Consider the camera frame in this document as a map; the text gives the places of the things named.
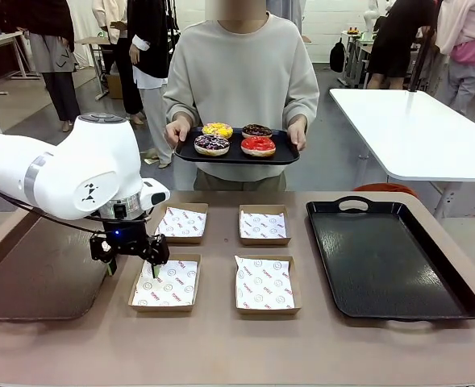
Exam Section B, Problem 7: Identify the black handleless serving tray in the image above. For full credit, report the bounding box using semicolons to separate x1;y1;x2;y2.
174;127;302;165

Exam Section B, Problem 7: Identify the brown cardboard carton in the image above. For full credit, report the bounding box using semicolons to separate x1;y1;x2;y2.
106;73;124;100

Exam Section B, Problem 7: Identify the person's left forearm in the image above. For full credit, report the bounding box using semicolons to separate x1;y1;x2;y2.
285;88;321;128

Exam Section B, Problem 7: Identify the mannequin in cream jacket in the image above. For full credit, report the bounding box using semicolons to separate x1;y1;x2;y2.
91;0;145;126

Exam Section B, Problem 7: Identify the person in pink top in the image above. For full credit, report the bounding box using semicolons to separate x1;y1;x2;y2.
434;0;475;116

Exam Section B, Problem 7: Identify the person in black clothes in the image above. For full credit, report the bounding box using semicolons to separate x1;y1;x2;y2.
365;0;424;90

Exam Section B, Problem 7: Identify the dark chocolate sprinkled donut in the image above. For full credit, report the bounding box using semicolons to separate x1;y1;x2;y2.
241;123;273;139

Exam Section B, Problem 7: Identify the black backpack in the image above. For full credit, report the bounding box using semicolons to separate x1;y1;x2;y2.
329;39;347;73

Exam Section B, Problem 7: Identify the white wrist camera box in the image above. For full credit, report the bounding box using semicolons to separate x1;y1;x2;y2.
140;180;172;211

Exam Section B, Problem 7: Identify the red-orange stool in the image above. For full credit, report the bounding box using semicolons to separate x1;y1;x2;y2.
352;182;419;198

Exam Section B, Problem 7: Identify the chocolate donut with purple sprinkles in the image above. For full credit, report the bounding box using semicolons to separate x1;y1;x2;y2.
194;134;231;156

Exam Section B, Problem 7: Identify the person in beige sweater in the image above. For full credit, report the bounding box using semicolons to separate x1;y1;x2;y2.
162;0;321;192

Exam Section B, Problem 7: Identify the brown tray with handles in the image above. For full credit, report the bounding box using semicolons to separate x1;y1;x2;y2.
0;217;118;322

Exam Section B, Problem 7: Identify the beige-topped desk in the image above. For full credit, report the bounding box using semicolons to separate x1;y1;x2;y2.
75;35;113;101

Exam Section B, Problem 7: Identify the black tray with handles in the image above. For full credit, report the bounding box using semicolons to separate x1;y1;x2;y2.
306;196;475;323

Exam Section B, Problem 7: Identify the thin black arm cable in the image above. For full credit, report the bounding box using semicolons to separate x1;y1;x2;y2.
0;177;103;235

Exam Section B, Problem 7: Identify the brown cardboard food box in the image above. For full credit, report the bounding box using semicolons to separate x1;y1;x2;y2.
155;202;209;245
233;253;302;316
238;204;293;247
127;253;202;313

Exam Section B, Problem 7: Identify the red glazed donut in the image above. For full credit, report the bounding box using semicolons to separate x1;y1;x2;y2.
240;136;277;157

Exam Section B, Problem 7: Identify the black stand pole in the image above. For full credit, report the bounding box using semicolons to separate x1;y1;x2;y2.
408;0;440;93

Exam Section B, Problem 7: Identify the mannequin in black cape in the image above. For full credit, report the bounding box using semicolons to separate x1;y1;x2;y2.
0;0;91;133

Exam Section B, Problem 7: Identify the mannequin in black jacket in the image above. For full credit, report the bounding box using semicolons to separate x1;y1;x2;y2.
127;0;177;169

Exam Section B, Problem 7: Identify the person's left hand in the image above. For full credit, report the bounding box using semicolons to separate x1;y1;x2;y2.
287;123;307;152

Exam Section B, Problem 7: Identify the person's right hand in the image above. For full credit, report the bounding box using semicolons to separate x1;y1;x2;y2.
165;119;192;149

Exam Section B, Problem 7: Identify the person's right forearm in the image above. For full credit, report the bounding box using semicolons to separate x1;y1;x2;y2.
162;86;200;125

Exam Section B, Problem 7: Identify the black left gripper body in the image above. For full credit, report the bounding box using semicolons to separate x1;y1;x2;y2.
102;219;150;257

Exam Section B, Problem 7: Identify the white printed liner paper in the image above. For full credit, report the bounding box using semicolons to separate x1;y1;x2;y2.
234;255;295;310
156;206;207;239
240;209;289;239
131;259;199;307

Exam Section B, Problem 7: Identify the grey workbench table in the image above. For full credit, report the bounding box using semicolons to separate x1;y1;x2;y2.
340;30;373;88

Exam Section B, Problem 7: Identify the yellow sprinkled donut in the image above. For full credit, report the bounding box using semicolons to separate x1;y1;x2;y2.
202;122;234;139

